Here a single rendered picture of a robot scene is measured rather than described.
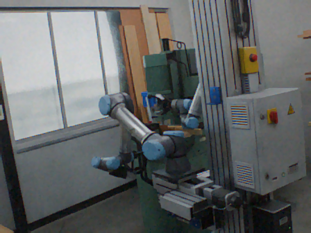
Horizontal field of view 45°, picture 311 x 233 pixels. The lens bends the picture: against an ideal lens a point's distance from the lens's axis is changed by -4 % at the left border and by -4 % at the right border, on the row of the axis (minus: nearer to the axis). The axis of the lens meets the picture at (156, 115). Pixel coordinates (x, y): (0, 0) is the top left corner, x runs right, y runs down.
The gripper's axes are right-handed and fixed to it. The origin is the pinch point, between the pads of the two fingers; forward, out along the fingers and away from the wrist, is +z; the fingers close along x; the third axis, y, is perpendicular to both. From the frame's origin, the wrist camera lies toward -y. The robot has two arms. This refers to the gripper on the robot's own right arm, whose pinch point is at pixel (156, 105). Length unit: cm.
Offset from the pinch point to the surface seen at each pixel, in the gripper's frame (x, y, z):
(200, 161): 42, -39, -10
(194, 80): -20.0, -32.1, -6.8
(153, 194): 68, -14, 15
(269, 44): -86, -228, 43
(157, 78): -19.8, -6.3, 6.5
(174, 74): -24.6, -23.4, 5.6
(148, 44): -79, -119, 144
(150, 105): -3, -72, 85
